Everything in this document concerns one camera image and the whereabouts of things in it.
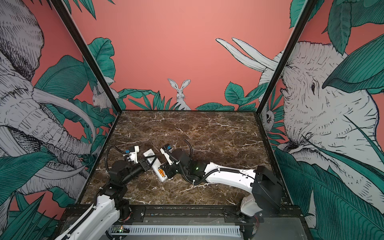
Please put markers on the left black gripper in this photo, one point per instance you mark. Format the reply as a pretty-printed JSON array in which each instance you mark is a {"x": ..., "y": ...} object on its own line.
[{"x": 144, "y": 164}]

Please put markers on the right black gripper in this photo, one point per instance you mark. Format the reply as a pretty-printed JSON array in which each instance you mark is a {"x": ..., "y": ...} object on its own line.
[{"x": 168, "y": 170}]

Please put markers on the white remote control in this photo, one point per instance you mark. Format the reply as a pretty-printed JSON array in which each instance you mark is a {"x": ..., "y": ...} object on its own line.
[{"x": 156, "y": 165}]

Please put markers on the orange battery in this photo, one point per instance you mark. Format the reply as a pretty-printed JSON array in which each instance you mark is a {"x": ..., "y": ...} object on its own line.
[{"x": 162, "y": 173}]

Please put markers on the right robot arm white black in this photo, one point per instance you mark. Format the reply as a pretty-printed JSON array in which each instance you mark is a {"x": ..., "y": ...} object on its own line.
[{"x": 265, "y": 189}]

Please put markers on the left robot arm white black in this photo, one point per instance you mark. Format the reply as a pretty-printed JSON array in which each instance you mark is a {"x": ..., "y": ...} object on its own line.
[{"x": 108, "y": 204}]

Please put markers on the small green circuit board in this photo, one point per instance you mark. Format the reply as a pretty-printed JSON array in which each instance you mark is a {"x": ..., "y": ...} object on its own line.
[{"x": 116, "y": 230}]

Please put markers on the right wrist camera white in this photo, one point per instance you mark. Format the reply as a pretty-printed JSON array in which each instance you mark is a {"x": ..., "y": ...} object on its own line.
[{"x": 165, "y": 150}]

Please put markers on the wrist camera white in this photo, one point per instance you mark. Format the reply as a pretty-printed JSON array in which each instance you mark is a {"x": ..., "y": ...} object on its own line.
[
  {"x": 165, "y": 150},
  {"x": 131, "y": 155}
]

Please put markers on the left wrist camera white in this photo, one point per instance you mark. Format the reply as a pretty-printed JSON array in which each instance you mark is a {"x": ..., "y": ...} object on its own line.
[{"x": 131, "y": 155}]

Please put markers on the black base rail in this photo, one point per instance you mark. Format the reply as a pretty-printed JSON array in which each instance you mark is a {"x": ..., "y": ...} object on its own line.
[{"x": 230, "y": 213}]

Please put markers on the white slotted cable duct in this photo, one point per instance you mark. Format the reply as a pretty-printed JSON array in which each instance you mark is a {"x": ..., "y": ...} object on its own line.
[{"x": 146, "y": 230}]

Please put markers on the left black frame post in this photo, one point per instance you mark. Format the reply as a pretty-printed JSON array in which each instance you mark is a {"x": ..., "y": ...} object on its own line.
[{"x": 66, "y": 18}]

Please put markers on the black frame post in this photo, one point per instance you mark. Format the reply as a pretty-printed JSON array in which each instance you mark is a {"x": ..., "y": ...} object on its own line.
[
  {"x": 300, "y": 25},
  {"x": 66, "y": 18}
]

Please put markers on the right black frame post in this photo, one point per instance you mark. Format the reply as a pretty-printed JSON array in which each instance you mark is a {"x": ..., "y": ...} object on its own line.
[{"x": 300, "y": 25}]

